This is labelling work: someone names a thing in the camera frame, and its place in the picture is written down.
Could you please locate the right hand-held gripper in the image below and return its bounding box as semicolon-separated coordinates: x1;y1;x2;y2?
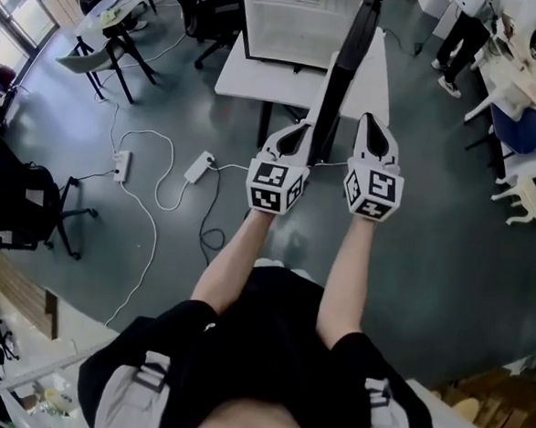
340;110;410;224

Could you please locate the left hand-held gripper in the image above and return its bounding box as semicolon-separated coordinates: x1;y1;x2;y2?
244;118;315;218

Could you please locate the person's left forearm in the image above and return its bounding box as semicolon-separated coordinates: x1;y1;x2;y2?
189;203;274;319

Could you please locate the person's right forearm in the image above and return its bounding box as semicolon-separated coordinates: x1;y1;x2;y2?
315;212;373;353

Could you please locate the white folding table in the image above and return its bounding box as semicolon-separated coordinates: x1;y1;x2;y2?
210;15;397;167

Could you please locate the white power adapter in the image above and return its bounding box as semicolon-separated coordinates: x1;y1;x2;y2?
183;150;216;185

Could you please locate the person's left white shoe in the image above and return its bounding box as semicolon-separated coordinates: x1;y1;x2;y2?
252;258;289;271

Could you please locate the person's white shoe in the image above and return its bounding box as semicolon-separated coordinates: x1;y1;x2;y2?
252;258;289;271
289;267;321;285

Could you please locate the person's right white shoe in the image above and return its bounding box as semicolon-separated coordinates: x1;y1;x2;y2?
289;267;321;285

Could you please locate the cream plastic chair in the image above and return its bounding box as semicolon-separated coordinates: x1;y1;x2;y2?
489;172;536;227
464;78;536;128

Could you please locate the blue chair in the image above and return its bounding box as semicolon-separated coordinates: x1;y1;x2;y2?
487;102;536;158

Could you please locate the black office chair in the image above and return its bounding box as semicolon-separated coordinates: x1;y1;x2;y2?
154;0;247;73
0;137;104;261

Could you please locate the white power strip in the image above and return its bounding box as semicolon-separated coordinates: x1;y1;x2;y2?
113;150;132;184

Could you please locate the person's black shirt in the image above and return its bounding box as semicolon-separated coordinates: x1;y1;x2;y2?
74;253;444;428

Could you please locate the pale green cloth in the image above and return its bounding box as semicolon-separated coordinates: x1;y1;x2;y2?
100;6;123;28

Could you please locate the grey shell chair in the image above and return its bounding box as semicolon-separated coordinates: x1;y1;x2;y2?
54;36;125;103

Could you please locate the wooden pallet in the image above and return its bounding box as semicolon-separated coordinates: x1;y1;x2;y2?
431;361;536;428

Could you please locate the white chest harness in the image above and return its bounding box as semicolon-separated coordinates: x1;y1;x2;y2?
95;347;412;428

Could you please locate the wooden slatted panel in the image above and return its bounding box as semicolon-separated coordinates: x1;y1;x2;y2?
0;251;65;341

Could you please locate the thin white cable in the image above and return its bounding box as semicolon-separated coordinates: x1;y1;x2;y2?
211;151;350;181

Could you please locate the coiled black cable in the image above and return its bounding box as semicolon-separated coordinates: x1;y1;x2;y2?
195;156;232;268

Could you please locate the looped white cable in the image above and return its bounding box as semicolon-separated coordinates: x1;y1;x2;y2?
112;127;193;213

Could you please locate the long white cable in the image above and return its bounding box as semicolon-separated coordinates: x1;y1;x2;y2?
103;179;163;332

